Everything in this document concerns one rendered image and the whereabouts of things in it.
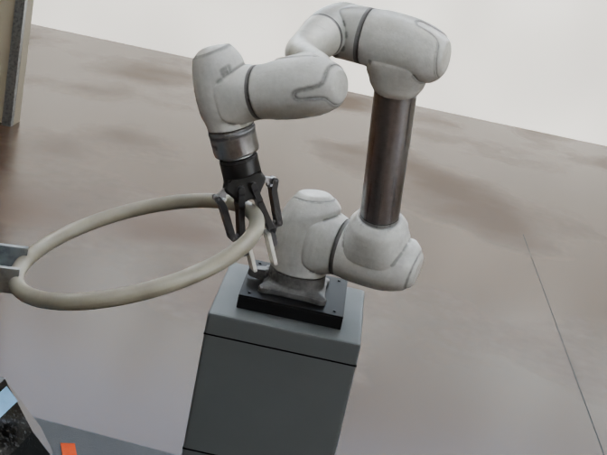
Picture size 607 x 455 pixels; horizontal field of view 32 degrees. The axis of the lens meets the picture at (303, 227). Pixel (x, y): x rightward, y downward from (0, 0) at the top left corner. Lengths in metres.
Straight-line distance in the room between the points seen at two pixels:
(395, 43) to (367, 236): 0.54
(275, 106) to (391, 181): 0.74
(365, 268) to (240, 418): 0.52
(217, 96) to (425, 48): 0.60
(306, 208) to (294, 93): 0.90
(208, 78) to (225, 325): 0.95
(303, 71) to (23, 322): 2.72
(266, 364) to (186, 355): 1.57
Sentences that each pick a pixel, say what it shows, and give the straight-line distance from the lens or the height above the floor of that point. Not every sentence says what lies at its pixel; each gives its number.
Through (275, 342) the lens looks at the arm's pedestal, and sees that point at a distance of 2.76.
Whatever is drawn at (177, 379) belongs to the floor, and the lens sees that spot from 4.14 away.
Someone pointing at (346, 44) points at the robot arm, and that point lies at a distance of 2.44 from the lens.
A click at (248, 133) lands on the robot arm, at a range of 2.01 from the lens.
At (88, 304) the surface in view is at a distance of 1.84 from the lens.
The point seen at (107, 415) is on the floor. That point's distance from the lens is 3.84.
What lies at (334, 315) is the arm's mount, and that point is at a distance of 2.79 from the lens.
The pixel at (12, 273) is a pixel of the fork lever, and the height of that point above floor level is 1.11.
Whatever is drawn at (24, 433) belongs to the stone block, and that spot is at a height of 0.74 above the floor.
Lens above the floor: 1.90
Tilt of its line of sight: 18 degrees down
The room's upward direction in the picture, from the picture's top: 12 degrees clockwise
